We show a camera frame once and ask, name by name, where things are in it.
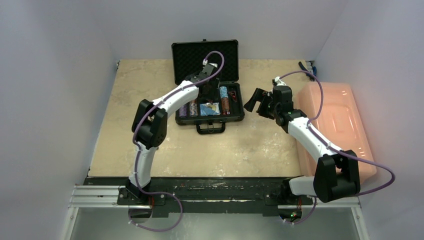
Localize mixed colour chip stack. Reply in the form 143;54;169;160
189;102;198;117

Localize purple chip stack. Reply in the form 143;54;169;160
178;105;188;118

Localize black poker set case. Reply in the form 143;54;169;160
171;39;245;135

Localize white triangular dealer button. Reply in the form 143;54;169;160
228;91;238;102

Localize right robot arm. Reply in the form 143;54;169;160
243;85;361;204

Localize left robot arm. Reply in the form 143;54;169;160
126;60;224;205

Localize light blue chip stack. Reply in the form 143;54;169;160
219;86;229;100

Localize blue playing card deck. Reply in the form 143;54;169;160
199;102;221;117

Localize brown red chip stack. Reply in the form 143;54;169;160
221;97;230;115

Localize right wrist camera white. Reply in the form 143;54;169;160
272;76;287;88

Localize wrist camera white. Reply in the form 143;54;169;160
272;76;287;88
208;62;218;68

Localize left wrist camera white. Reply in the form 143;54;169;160
208;62;218;68

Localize blue handled pliers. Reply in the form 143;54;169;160
298;61;317;82

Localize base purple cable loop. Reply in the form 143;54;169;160
128;191;184;233

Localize aluminium frame rail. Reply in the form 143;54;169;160
62;185;370;240

